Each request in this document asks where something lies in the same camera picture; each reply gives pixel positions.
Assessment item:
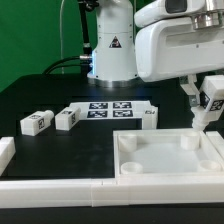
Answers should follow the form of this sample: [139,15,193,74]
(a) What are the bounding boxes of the black cable bundle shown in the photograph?
[42,0,100,76]

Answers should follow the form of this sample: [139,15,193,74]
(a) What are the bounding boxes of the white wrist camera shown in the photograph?
[134,0,205,28]

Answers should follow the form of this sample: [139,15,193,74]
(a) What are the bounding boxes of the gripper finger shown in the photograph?
[179,75,200,106]

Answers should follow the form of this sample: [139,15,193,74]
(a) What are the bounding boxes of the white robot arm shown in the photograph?
[88,0,224,106]

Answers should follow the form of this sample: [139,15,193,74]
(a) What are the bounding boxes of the grey thin cable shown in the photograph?
[59,0,67,75]

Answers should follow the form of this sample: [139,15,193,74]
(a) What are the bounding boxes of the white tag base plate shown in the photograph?
[70,101,152,120]

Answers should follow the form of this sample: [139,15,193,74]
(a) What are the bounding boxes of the white fence frame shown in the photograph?
[0,131,224,208]

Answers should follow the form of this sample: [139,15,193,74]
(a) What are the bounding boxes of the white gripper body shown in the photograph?
[135,17,224,82]

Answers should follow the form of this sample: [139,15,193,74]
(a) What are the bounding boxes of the white square tabletop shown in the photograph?
[113,129,224,177]

